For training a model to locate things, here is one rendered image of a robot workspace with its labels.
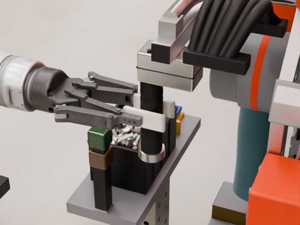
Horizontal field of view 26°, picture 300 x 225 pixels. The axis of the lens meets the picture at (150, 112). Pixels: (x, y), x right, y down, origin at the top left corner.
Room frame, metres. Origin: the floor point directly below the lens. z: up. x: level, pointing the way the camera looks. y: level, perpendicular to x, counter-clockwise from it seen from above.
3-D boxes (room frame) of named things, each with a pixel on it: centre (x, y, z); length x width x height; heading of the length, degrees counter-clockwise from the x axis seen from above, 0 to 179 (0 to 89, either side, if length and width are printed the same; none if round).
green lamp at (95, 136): (1.06, 0.10, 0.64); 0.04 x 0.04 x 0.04; 68
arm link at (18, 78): (0.95, 0.21, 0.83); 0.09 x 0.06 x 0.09; 158
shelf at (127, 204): (1.25, 0.03, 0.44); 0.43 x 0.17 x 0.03; 158
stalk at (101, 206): (1.06, 0.10, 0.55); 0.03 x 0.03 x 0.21; 68
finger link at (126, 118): (0.83, 0.04, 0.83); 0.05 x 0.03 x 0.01; 67
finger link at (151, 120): (0.84, 0.01, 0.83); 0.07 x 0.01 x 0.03; 67
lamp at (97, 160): (1.06, 0.10, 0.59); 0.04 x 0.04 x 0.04; 68
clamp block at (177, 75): (0.85, -0.03, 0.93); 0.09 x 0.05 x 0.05; 68
